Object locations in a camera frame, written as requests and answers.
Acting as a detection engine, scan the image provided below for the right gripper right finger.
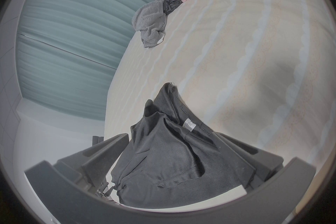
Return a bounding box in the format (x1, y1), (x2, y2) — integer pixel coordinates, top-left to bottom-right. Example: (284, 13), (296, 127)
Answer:
(218, 133), (284, 190)

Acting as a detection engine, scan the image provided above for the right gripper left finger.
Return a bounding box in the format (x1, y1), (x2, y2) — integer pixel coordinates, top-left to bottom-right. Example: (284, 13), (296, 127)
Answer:
(54, 133), (129, 191)

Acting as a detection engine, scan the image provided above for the black long-sleeved top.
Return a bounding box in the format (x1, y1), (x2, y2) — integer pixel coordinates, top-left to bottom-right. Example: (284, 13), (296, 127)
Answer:
(110, 82), (257, 208)

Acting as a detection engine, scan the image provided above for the bed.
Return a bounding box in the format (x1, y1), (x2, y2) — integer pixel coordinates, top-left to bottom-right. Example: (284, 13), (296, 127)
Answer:
(104, 0), (336, 211)

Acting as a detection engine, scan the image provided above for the blue-green curtain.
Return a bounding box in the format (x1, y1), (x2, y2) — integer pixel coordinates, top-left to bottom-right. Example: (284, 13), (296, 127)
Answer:
(16, 34), (117, 122)
(20, 0), (161, 69)

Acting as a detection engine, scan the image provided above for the grey garment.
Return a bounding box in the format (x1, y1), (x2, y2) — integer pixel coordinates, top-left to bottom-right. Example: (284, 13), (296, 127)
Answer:
(132, 0), (168, 48)

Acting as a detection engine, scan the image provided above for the black shiny garment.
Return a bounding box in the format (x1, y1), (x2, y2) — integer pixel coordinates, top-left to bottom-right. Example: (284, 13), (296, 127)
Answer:
(164, 0), (184, 15)

